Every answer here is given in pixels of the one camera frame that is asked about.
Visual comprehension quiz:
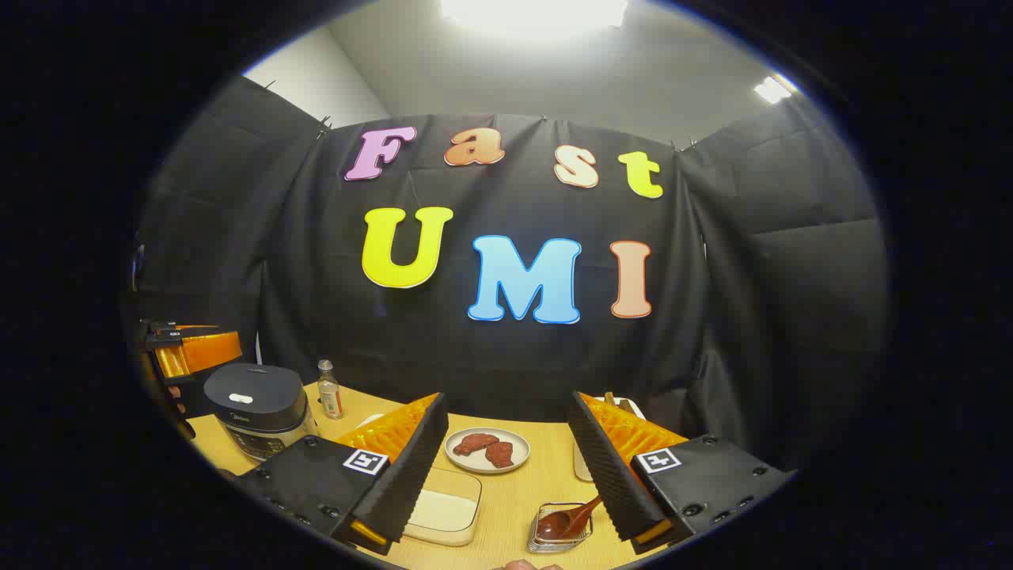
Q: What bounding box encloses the brown wooden spoon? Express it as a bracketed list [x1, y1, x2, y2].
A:
[535, 495, 604, 542]

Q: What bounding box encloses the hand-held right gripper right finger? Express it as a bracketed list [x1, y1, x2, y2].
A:
[567, 390, 796, 555]

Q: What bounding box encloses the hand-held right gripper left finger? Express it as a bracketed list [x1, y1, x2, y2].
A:
[233, 392, 450, 557]

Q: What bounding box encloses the large ceiling light panel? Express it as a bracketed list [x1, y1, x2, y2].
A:
[439, 0, 630, 37]

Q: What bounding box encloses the clear rice container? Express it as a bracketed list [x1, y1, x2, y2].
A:
[404, 465, 484, 547]

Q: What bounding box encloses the round white plate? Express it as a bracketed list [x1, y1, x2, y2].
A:
[444, 427, 531, 474]

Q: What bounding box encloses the black backdrop cloth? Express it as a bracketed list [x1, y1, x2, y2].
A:
[131, 75, 891, 476]

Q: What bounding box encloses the small ceiling light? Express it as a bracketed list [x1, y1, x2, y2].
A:
[753, 75, 794, 105]

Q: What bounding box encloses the small clear bottle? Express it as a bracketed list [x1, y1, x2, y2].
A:
[317, 359, 344, 420]

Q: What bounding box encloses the black and silver rice cooker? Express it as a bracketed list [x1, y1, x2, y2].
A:
[203, 363, 319, 464]

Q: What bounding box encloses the metal wire chopstick holder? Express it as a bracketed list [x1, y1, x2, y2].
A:
[527, 501, 594, 553]

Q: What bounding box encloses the white toaster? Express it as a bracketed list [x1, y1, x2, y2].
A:
[573, 396, 647, 484]

